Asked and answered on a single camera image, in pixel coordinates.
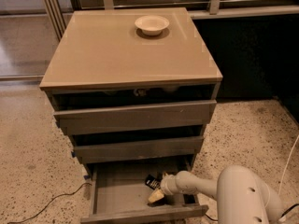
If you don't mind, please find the black rxbar chocolate bar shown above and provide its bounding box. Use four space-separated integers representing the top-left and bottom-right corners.
145 175 161 189

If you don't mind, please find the middle grey drawer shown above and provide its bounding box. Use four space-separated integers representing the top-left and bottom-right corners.
74 136 204 163

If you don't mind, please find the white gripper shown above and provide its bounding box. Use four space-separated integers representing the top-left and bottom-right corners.
148 172 179 203

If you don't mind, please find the white bowl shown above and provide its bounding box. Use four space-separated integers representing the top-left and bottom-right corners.
135 15 169 36

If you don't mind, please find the grey drawer cabinet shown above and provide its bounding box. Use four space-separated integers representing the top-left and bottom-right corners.
40 8 222 172

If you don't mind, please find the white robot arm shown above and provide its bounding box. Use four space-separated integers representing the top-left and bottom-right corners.
145 165 284 224

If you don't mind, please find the top grey drawer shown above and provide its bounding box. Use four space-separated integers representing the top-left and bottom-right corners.
54 100 216 135

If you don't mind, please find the black floor cable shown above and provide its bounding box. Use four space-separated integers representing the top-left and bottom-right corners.
7 181 93 224

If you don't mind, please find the grey drawer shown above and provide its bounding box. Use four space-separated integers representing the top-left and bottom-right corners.
54 100 216 135
74 136 204 163
81 157 207 224

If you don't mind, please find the white power cable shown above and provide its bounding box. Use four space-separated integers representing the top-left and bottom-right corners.
278 133 299 198

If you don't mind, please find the bottom grey drawer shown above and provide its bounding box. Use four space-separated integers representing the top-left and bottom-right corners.
81 157 207 224

